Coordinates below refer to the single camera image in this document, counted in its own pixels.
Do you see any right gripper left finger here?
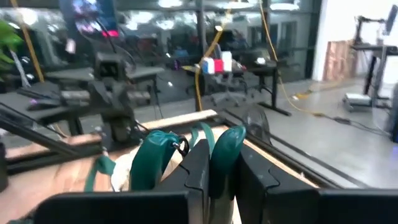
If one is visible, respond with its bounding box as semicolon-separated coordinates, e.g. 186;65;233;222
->
32;138;211;224

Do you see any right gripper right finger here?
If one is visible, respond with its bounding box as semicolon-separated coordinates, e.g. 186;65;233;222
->
234;144;398;224

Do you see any beige green-trimmed gardening bag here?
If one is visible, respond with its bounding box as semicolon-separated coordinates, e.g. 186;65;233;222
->
83;121;217;193

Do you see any grey desk top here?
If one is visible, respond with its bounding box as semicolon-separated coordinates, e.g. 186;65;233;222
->
45;65;165;82

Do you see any colourful display screen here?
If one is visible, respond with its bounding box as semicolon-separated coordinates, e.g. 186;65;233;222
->
58;0;121;39

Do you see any black side desk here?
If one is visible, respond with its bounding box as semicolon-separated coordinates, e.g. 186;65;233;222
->
0;88;94;125

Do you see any black floor fan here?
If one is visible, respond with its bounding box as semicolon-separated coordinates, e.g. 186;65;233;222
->
241;105;272;146

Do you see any red white blue box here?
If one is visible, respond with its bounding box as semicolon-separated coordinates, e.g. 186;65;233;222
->
201;50;233;75

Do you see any green leafy plant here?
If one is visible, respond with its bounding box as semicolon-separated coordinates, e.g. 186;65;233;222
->
0;19;25;82

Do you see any grey office chair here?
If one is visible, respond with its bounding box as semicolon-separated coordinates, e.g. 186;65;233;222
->
210;43;249;108

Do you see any white floor box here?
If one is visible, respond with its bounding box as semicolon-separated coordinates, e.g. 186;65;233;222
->
341;92;373;113

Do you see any black standing desk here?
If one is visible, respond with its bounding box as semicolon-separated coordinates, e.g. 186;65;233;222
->
183;60;293;118

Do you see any wooden crate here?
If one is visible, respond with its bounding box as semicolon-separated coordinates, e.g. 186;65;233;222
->
322;39;358;82

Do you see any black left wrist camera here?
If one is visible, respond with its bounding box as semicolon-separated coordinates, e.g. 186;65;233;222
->
94;52;127;81

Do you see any black aluminium table frame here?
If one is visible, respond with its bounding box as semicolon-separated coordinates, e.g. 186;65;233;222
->
0;102;369;191

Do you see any yellow extension cord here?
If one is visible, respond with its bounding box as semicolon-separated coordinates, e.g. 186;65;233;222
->
193;0;326;118
10;0;45;83

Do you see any black floor cable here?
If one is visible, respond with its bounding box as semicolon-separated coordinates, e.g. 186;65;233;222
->
320;113;393;138

